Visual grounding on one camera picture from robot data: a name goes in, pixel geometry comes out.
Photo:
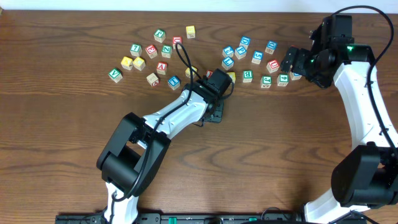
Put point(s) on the blue P block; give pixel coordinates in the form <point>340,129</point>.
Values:
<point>240,52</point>

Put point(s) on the red U block left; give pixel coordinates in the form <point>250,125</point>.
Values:
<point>176,39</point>

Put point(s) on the yellow block outer left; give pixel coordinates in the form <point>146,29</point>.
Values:
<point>127,63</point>

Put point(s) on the green 4 block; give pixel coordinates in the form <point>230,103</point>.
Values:
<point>282,80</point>

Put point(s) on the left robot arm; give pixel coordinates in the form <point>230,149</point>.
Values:
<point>132,156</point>

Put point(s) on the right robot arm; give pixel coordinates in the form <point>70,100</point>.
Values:
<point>367,177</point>

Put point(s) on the blue 5 block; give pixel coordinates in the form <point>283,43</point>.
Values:
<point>257,57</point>

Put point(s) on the red u block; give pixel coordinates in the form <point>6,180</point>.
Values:
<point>272,66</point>
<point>176,39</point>

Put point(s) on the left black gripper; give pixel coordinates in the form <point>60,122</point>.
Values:
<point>216,112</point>

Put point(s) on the red U block right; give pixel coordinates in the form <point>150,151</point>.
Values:
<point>272,66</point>

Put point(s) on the yellow O block right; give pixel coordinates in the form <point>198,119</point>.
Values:
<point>232,76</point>

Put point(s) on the green V block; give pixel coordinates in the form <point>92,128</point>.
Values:
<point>115,75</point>

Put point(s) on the blue D block pale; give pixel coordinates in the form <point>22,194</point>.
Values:
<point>271,46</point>

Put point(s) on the yellow W block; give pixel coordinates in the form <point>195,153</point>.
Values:
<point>191,72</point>

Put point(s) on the red I block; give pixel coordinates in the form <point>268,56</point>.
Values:
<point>209,73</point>

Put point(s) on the red E block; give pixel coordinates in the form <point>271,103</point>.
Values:
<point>151,51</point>

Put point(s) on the green J block left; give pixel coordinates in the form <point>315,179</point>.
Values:
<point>159,35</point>

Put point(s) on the green 7 block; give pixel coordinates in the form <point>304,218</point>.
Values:
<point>136,50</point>

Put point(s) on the red A block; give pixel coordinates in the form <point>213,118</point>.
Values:
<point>162,68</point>

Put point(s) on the yellow top block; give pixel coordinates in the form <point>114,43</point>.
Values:
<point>191,33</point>

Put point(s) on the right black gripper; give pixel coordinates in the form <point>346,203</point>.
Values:
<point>301,54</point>

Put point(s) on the green j block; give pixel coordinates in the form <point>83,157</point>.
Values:
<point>266,81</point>
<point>159,35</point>

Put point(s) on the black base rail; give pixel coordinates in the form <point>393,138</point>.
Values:
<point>272,215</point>

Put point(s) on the blue 2 block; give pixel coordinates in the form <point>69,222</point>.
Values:
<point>228,51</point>

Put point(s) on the blue L block left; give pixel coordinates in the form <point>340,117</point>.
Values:
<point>174,82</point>

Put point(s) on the green Z block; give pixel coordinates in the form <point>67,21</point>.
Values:
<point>166,51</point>

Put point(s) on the green B block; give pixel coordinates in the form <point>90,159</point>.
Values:
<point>247,76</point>

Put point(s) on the red-sided wooden block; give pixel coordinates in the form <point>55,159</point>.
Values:
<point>153,79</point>

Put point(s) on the green J block right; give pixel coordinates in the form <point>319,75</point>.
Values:
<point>266,81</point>

